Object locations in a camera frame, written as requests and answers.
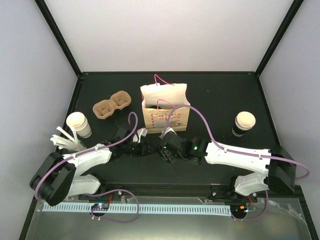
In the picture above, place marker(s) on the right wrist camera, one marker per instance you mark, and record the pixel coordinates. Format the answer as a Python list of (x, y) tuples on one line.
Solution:
[(166, 131)]

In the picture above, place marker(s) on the cake print paper bag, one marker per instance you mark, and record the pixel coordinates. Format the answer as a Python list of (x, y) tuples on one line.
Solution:
[(162, 92)]

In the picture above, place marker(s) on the brown cardboard cup carrier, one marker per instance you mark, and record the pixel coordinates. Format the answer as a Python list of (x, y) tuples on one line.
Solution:
[(107, 107)]

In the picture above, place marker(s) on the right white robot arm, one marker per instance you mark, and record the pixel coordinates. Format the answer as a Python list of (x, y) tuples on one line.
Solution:
[(266, 172)]

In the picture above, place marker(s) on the small circuit board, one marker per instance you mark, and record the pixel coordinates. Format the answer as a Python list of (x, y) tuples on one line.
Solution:
[(100, 207)]

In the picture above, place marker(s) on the light blue cable duct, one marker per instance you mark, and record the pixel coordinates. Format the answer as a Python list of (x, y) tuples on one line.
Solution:
[(158, 209)]

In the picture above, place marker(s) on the right black paper cup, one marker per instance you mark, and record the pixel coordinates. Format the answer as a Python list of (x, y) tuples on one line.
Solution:
[(243, 122)]

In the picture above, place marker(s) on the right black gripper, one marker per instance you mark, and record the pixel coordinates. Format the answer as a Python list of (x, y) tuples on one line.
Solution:
[(167, 155)]

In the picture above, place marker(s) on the white stacked paper cups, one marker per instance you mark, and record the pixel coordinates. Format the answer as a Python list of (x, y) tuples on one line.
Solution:
[(79, 122)]

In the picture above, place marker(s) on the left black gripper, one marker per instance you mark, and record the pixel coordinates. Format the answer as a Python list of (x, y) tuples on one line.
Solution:
[(144, 150)]

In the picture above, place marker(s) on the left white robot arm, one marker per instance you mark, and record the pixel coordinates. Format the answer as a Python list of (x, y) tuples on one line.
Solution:
[(62, 175)]

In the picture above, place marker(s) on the black paper coffee cup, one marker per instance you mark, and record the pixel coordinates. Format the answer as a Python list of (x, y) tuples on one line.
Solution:
[(162, 106)]

